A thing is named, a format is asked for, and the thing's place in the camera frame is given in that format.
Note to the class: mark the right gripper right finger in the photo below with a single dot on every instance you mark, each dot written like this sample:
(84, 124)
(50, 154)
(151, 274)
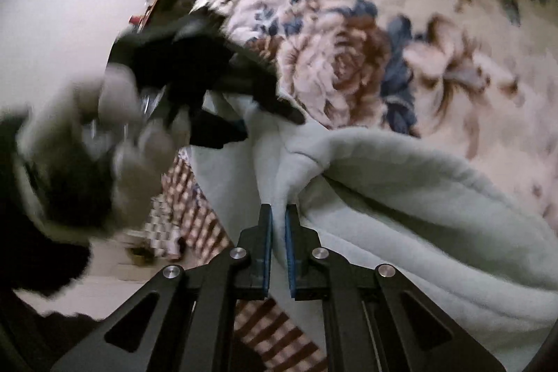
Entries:
(375, 319)

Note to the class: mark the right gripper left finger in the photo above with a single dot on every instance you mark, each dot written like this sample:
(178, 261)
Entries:
(184, 319)

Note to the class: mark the light grey fleece pants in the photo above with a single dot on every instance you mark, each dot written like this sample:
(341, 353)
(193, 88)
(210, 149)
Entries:
(378, 197)

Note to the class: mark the gloved left hand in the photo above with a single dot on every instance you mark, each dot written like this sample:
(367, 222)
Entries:
(89, 162)

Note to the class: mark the floral patterned bed blanket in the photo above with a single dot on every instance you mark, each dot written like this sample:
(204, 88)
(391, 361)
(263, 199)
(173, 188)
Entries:
(476, 79)

